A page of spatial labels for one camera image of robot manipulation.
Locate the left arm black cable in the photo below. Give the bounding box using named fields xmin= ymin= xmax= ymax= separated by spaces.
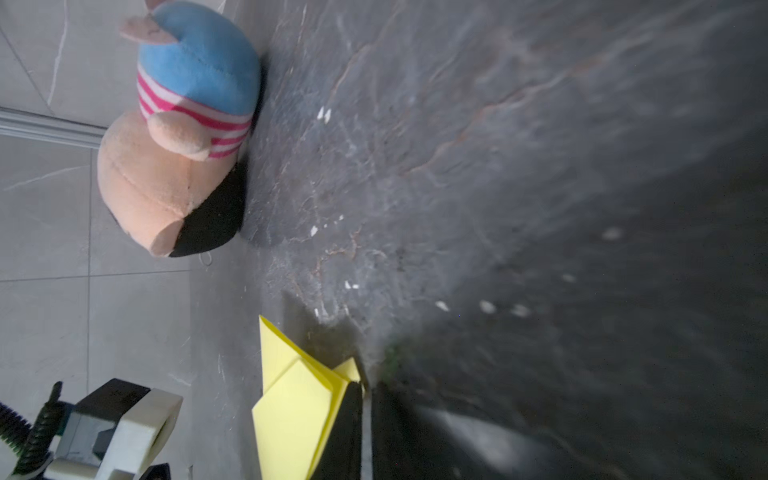
xmin=0 ymin=381 xmax=64 ymax=476

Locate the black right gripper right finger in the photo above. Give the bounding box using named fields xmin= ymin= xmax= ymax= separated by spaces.
xmin=371 ymin=383 xmax=480 ymax=479

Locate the yellow square paper sheet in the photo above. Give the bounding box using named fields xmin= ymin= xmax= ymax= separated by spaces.
xmin=252 ymin=316 xmax=365 ymax=479

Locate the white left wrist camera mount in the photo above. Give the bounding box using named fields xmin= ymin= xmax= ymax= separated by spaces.
xmin=43 ymin=387 xmax=184 ymax=480

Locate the plush doll toy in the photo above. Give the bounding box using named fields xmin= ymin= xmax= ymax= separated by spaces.
xmin=97 ymin=1 xmax=262 ymax=257

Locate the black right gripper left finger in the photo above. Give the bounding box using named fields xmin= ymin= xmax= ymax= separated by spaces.
xmin=310 ymin=382 xmax=363 ymax=480

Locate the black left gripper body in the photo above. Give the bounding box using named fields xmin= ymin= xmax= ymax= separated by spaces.
xmin=53 ymin=377 xmax=172 ymax=480

